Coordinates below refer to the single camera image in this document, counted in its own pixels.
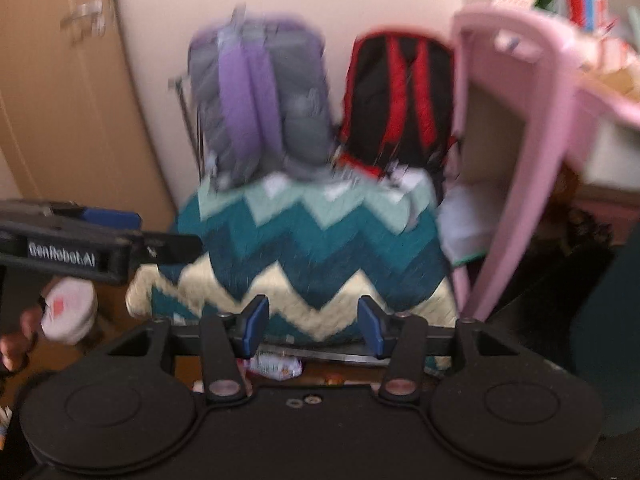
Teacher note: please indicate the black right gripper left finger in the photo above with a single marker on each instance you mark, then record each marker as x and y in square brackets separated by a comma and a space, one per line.
[224, 340]

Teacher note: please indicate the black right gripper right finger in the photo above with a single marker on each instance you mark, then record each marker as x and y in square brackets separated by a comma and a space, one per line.
[400, 339]

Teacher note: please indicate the white trash bag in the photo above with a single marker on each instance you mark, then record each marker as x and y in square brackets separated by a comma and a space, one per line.
[70, 309]

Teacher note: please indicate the person's left hand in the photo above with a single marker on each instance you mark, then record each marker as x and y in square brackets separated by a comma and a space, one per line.
[16, 346]

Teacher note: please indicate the white purple cookie wrapper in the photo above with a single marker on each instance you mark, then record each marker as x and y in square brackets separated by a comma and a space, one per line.
[272, 366]

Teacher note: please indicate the beige wardrobe door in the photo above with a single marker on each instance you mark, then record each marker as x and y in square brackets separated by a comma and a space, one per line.
[71, 124]

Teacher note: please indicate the teal cream chevron blanket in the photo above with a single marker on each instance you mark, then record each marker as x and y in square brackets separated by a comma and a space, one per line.
[313, 249]

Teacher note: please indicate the black red backpack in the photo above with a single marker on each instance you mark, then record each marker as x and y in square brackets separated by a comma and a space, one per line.
[398, 105]

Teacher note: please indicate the purple grey backpack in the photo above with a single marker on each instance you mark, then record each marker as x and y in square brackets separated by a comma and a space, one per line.
[254, 100]

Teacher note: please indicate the pink plastic chair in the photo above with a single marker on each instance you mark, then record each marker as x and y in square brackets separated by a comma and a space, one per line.
[532, 64]

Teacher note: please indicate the metal bed frame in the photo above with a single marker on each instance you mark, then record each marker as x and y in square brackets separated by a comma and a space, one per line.
[438, 342]

